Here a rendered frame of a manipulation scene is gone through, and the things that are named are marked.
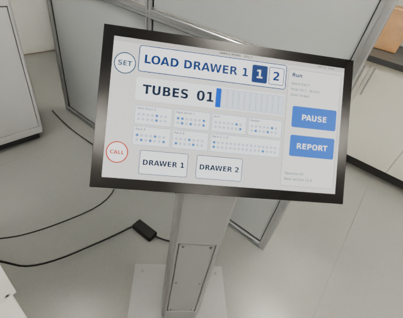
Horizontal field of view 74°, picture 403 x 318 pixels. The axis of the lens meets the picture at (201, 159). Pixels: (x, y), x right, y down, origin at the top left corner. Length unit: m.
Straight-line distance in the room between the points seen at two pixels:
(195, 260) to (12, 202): 1.28
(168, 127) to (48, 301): 1.16
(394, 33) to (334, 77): 1.99
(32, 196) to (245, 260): 1.32
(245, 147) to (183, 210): 0.28
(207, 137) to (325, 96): 0.27
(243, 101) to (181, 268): 0.64
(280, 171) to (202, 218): 0.29
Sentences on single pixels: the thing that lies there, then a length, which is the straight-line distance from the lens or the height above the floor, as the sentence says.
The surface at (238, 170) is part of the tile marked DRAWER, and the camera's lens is 0.55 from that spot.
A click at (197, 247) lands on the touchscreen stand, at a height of 0.61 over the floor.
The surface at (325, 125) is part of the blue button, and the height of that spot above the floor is 1.09.
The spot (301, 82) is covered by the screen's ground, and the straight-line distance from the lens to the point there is 0.62.
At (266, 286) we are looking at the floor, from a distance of 1.61.
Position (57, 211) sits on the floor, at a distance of 1.81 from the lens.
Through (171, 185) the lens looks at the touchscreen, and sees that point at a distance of 0.53.
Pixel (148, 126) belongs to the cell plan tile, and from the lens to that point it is 0.53.
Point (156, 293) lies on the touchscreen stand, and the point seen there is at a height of 0.04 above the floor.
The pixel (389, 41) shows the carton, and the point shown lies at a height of 0.97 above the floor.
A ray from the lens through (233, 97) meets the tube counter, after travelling 0.56.
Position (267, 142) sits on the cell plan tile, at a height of 1.05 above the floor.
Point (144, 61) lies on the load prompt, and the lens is 0.56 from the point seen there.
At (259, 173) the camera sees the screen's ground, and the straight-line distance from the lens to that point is 0.56.
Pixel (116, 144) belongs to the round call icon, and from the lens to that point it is 0.53.
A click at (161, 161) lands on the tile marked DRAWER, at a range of 0.53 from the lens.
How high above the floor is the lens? 1.35
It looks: 39 degrees down
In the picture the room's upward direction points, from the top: 11 degrees clockwise
